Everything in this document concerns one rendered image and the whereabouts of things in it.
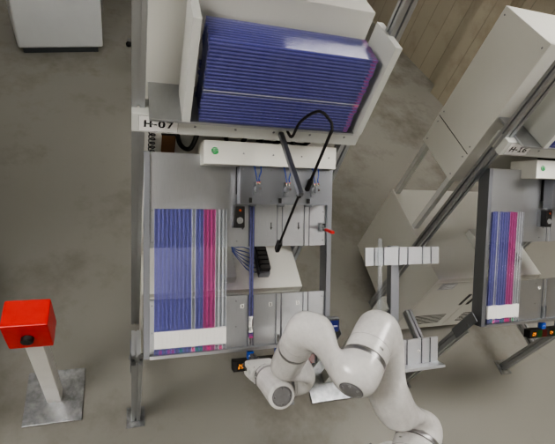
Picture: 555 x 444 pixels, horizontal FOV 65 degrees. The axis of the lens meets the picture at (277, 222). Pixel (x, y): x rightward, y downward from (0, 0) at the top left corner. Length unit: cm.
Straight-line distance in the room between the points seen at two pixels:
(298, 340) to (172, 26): 97
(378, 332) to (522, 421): 214
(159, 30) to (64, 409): 168
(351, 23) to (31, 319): 142
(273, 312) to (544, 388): 210
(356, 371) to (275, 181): 81
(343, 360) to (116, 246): 201
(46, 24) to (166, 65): 282
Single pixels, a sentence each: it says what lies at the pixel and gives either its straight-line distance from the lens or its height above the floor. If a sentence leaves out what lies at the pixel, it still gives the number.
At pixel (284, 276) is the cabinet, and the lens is 200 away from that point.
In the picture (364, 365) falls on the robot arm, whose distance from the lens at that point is 98.
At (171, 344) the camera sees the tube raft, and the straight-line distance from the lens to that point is 161.
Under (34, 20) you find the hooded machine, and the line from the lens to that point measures 424.
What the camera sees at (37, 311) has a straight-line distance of 167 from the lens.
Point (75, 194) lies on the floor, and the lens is 307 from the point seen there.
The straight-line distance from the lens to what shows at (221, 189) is 157.
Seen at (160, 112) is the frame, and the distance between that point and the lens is 140.
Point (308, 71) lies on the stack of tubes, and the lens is 135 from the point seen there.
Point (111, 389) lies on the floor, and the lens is 236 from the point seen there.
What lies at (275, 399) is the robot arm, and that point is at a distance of 136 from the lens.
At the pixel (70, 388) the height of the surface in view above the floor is 1.
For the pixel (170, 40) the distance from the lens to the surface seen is 146.
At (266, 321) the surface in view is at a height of 78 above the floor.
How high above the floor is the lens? 221
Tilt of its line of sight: 46 degrees down
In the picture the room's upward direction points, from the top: 21 degrees clockwise
